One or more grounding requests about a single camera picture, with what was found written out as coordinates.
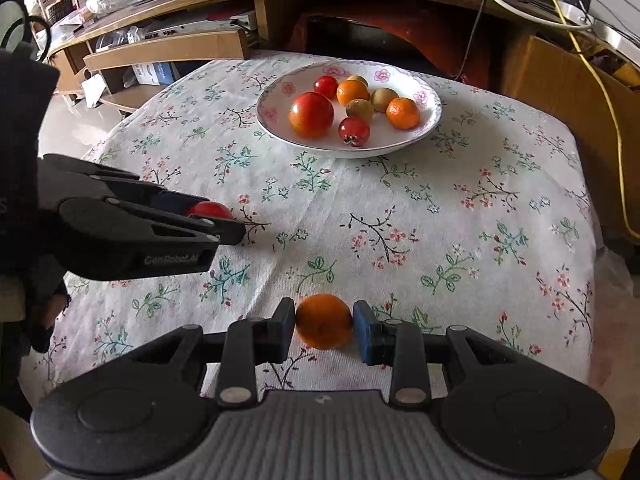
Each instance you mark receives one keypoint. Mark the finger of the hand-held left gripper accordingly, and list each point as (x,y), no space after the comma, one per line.
(225,232)
(167,201)

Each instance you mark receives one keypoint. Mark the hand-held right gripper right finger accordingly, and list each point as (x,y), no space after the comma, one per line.
(365,332)

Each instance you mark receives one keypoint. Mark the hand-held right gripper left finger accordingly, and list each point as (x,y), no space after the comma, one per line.
(285,327)

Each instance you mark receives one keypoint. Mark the red cherry tomato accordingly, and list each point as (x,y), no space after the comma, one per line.
(354,131)
(210,209)
(326,86)

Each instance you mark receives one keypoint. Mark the small orange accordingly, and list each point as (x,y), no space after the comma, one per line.
(403,112)
(324,321)
(352,92)

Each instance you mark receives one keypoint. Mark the white floral rim plate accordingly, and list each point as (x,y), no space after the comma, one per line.
(385,138)

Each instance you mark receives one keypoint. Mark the brown longan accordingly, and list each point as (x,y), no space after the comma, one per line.
(360,109)
(357,79)
(384,99)

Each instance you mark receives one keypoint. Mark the person's left hand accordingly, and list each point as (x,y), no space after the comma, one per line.
(50,305)

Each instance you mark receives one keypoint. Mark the floral tablecloth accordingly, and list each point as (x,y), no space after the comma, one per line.
(450,240)

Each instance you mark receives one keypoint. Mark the blue box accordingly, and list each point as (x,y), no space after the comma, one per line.
(156,73)

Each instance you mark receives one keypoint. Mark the white plastic bag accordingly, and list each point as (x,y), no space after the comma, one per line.
(93,89)

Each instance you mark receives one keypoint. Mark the large red tomato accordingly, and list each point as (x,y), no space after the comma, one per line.
(311,114)

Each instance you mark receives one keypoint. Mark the grey power strip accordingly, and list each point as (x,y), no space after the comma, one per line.
(200,25)

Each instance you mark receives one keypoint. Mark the brown wooden board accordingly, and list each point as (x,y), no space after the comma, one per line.
(550,80)

